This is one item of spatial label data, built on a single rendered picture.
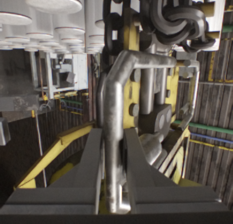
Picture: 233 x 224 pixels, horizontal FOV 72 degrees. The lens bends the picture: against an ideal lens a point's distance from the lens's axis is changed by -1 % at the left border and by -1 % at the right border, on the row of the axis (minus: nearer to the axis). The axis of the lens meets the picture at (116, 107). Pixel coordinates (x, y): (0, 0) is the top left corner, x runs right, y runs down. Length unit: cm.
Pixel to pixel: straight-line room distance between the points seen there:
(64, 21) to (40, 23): 26
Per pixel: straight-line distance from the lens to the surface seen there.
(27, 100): 32
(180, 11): 21
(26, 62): 764
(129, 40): 25
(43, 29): 119
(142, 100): 29
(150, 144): 20
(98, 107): 25
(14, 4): 79
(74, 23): 96
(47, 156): 37
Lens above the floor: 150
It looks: 15 degrees up
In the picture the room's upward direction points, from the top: 179 degrees counter-clockwise
